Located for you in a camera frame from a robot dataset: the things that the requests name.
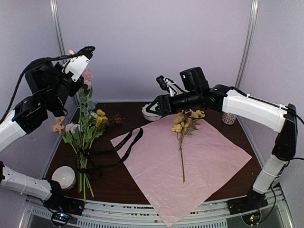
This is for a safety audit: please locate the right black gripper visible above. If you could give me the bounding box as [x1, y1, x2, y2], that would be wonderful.
[146, 89, 200, 116]

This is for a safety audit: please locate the scalloped white bowl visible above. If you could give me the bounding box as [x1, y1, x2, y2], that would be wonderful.
[142, 103, 162, 122]

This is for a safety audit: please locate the pink wrapping paper sheet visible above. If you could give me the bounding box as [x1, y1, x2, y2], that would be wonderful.
[118, 116, 251, 227]

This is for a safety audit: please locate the patterned mug orange inside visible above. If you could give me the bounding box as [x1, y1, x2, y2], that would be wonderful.
[222, 113, 237, 125]

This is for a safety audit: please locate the black printed ribbon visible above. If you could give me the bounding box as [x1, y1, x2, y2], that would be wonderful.
[75, 127, 144, 181]

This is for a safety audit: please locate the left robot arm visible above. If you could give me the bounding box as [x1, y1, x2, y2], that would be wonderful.
[0, 56, 89, 211]

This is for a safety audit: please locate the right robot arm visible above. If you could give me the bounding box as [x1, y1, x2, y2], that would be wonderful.
[142, 67, 299, 210]

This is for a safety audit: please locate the small red flower stem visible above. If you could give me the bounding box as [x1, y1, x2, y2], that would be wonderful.
[112, 114, 122, 124]

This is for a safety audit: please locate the peach flower stem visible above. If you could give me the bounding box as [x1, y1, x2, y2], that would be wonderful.
[52, 116, 79, 155]

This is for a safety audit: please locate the dark yellow flower stem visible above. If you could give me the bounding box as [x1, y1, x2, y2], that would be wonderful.
[87, 109, 109, 149]

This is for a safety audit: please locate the round white bowl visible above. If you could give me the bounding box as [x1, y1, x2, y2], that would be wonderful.
[51, 166, 76, 190]

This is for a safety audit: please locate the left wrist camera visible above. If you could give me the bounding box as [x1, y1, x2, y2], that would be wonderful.
[62, 55, 90, 82]

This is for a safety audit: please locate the left aluminium frame post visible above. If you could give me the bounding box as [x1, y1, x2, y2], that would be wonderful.
[49, 0, 66, 55]

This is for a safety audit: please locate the aluminium frame post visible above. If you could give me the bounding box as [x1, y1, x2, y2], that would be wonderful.
[235, 0, 259, 88]
[49, 0, 66, 55]

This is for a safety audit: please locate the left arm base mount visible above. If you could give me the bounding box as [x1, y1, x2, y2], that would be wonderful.
[43, 197, 85, 216]

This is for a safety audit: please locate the right aluminium frame post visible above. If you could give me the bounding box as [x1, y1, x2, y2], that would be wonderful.
[235, 0, 259, 88]

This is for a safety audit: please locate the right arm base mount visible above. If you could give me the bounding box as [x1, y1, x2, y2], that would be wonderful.
[227, 196, 268, 215]

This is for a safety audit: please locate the front aluminium rail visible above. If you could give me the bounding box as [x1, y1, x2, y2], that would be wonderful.
[18, 187, 295, 228]

